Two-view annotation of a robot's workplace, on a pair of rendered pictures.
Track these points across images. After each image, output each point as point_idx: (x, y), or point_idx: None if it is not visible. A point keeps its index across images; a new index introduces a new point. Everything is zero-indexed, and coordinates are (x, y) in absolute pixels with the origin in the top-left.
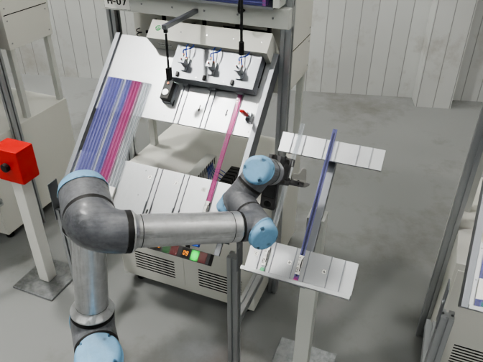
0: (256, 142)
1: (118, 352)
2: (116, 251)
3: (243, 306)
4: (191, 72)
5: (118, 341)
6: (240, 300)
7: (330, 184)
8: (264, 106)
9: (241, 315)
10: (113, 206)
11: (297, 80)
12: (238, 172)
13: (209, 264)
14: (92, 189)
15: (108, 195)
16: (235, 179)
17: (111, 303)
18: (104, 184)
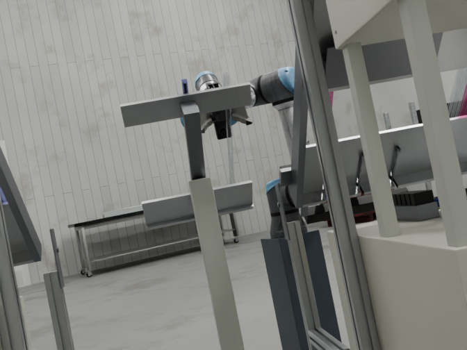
0: (297, 103)
1: (268, 182)
2: None
3: (315, 332)
4: None
5: (274, 180)
6: (301, 300)
7: (187, 147)
8: (297, 55)
9: (309, 334)
10: (254, 82)
11: (358, 21)
12: (411, 198)
13: (304, 218)
14: (267, 73)
15: (264, 79)
16: (402, 202)
17: None
18: (273, 75)
